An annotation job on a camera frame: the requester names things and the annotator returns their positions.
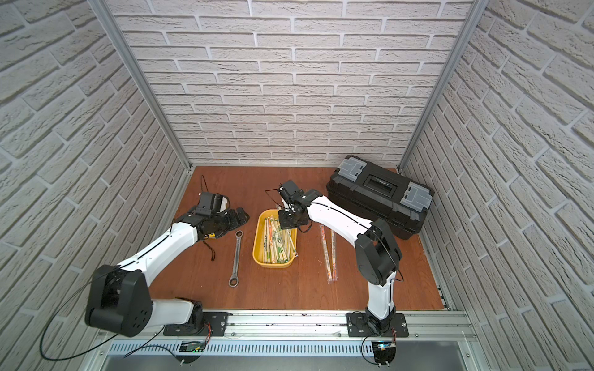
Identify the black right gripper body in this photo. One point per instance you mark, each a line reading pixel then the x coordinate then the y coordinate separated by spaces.
pixel 289 219

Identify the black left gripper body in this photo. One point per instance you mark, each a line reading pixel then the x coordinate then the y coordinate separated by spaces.
pixel 233 218

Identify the red striped chopsticks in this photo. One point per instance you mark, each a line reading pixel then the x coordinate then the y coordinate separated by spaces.
pixel 329 273

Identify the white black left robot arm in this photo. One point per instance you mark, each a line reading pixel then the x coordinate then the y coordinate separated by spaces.
pixel 119 300

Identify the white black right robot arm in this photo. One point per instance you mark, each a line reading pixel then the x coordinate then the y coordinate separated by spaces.
pixel 377 252

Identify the yellow plastic storage box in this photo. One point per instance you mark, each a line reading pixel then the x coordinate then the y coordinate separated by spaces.
pixel 273 246

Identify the black plastic toolbox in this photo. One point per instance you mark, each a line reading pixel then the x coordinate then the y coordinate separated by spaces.
pixel 371 192

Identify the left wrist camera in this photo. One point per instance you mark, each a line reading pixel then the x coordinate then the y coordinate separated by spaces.
pixel 209 204

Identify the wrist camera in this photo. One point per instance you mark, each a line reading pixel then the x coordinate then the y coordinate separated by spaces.
pixel 290 192
pixel 209 204

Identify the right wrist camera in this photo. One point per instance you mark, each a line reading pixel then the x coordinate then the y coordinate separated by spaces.
pixel 290 192

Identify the aluminium mounting rail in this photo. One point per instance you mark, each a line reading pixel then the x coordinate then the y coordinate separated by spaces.
pixel 299 333

